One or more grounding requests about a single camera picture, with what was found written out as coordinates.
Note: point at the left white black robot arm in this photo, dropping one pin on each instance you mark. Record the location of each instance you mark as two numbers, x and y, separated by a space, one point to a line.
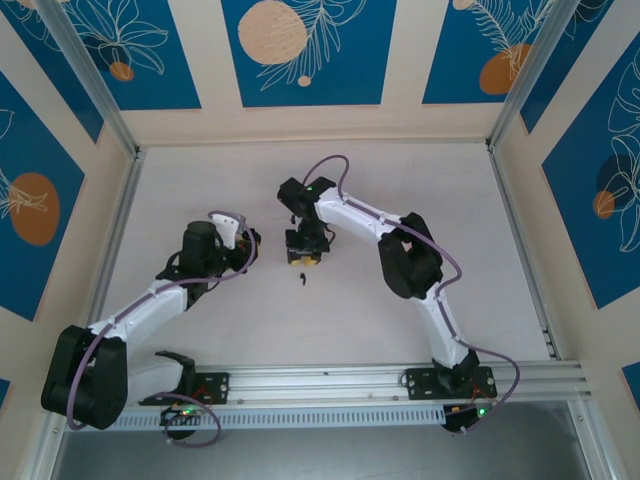
150 305

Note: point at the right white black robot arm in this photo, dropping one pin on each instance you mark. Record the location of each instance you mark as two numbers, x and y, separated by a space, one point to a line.
445 320

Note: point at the black control board green light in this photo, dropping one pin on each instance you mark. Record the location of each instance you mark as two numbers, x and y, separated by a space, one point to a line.
175 417
460 420

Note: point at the blue panel large orange oval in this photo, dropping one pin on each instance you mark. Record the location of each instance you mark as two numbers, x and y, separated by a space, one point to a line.
35 210

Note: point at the blue panel beige circle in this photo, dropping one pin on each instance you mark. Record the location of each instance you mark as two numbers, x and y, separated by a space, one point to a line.
310 50

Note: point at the blue panel white flower outline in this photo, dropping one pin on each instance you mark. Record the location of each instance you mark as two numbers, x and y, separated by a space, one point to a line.
140 50

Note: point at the blue panel orange circle fern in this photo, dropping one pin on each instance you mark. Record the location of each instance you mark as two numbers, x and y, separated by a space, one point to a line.
480 50

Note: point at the blue panel flower dark circle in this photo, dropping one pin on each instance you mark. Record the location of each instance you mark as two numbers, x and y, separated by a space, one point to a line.
600 190

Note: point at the aluminium table side rail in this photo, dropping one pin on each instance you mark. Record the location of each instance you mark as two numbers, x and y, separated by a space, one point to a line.
127 200
505 200

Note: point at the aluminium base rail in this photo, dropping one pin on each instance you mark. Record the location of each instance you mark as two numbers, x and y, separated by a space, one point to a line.
325 385

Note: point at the aluminium frame post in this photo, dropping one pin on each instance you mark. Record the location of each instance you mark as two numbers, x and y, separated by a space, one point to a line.
90 75
530 75

